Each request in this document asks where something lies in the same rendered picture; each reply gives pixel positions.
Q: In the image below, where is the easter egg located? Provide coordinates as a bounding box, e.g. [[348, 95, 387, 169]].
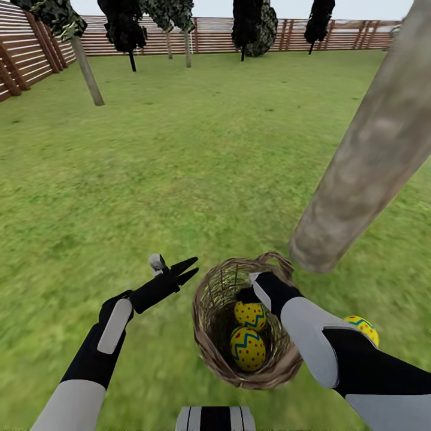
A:
[[228, 326, 267, 372], [232, 301, 268, 333], [344, 315, 379, 348]]

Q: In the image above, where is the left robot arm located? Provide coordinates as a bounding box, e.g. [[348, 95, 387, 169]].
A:
[[30, 254, 199, 431]]

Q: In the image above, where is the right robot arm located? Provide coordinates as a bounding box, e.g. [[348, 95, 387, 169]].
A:
[[236, 272, 431, 431]]

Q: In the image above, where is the wicker basket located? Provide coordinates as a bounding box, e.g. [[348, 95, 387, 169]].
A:
[[191, 251, 304, 391]]

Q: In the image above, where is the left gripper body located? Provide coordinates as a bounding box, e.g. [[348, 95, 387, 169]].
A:
[[143, 266, 180, 305]]

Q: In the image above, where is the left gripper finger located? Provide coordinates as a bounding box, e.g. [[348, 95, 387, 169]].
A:
[[168, 257, 198, 286], [176, 268, 199, 286]]

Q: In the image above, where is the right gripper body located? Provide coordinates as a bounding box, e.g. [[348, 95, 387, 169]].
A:
[[240, 286, 260, 304]]

